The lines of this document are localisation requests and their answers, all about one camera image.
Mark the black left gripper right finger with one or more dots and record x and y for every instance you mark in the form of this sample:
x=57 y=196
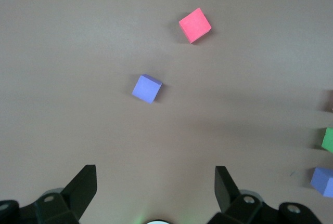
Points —
x=234 y=205

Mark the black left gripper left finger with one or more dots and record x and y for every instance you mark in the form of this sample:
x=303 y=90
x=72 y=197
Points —
x=75 y=198

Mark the purple foam cube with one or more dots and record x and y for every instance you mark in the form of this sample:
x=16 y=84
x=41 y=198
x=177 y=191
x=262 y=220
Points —
x=323 y=181
x=146 y=89

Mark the green foam cube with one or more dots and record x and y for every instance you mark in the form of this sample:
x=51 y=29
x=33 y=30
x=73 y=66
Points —
x=328 y=141

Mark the brown table cover mat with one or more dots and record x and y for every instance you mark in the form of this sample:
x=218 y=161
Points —
x=78 y=78

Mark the red foam cube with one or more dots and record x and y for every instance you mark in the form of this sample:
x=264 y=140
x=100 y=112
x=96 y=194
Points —
x=195 y=25

